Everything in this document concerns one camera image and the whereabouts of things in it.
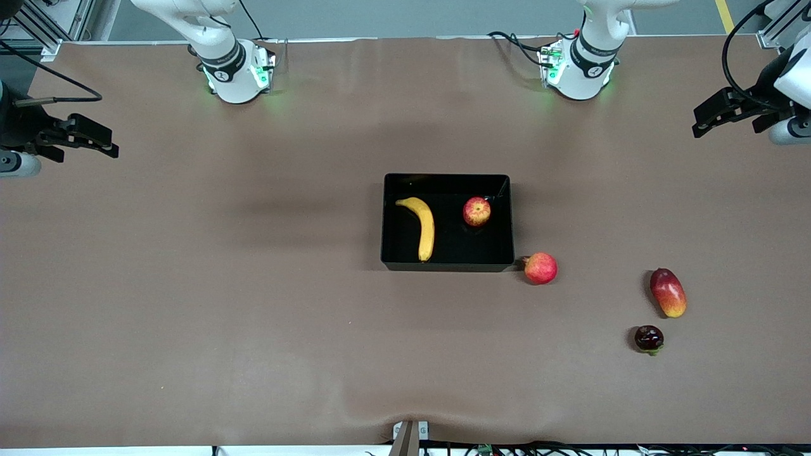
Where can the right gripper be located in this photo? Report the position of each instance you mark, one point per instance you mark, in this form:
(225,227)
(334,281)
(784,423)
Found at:
(24,130)

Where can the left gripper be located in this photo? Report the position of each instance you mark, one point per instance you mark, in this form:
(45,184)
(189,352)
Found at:
(759,97)

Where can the red yellow apple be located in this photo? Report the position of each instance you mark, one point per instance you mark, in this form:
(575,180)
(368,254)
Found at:
(476,211)

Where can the black plastic box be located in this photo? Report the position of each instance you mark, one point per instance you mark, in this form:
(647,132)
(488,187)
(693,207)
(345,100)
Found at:
(453,250)

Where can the yellow banana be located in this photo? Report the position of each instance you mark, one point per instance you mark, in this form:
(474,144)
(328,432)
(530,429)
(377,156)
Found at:
(427,231)

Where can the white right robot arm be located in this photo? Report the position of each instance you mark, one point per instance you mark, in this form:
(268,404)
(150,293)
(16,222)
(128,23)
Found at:
(231,60)

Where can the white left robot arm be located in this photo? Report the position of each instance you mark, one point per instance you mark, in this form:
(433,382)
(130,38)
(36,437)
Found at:
(586,63)

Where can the red yellow mango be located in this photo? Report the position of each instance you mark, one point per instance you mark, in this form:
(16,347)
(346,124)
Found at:
(668,292)

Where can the dark purple mangosteen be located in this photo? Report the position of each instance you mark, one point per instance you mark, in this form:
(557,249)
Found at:
(649,338)

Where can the brown table mat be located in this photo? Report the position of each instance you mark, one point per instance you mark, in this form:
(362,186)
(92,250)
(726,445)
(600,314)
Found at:
(253,316)

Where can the red pomegranate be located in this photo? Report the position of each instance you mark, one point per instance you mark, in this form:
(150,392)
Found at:
(541,268)

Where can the aluminium frame corner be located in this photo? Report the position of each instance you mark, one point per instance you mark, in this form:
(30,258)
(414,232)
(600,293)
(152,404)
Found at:
(785,28)

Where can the aluminium frame with black brace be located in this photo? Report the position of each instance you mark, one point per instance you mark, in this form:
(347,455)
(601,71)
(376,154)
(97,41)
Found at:
(44,25)

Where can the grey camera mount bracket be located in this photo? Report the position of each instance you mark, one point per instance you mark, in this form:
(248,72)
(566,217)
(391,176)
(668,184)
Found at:
(408,437)

